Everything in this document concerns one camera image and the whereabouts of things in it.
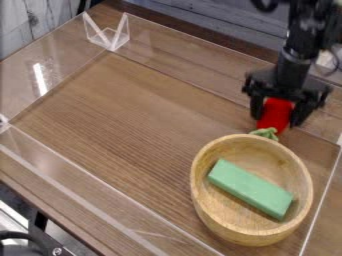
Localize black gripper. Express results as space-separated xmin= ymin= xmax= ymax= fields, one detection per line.
xmin=242 ymin=67 xmax=333 ymax=127

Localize red knitted fruit green stem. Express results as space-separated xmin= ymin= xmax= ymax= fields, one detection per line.
xmin=251 ymin=98 xmax=294 ymax=141

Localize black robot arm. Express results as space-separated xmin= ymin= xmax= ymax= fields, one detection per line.
xmin=242 ymin=0 xmax=342 ymax=131

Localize round wooden bowl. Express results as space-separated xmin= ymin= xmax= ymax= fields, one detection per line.
xmin=190 ymin=134 xmax=314 ymax=247

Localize green rectangular block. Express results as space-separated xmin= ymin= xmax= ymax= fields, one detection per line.
xmin=207 ymin=159 xmax=294 ymax=220

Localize clear acrylic tray walls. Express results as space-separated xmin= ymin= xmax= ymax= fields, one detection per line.
xmin=0 ymin=5 xmax=342 ymax=256

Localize clear acrylic corner bracket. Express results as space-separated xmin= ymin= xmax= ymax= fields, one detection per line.
xmin=82 ymin=12 xmax=130 ymax=52

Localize black table leg bracket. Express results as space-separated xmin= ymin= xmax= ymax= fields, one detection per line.
xmin=0 ymin=209 xmax=78 ymax=256

